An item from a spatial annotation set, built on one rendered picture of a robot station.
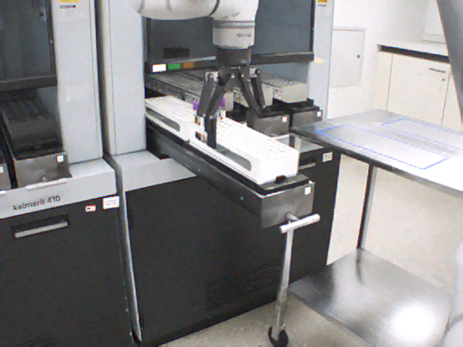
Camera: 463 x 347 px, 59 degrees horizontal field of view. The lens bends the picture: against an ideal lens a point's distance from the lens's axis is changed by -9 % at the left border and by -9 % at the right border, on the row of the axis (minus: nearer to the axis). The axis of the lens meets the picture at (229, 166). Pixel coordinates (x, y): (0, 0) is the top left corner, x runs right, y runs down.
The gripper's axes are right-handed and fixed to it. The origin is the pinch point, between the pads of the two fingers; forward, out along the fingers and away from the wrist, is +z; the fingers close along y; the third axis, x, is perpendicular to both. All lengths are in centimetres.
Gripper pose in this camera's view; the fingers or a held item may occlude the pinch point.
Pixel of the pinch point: (231, 134)
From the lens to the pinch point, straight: 103.4
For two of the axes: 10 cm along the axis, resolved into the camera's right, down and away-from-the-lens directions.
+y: 8.4, -1.9, 5.1
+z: -0.1, 9.3, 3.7
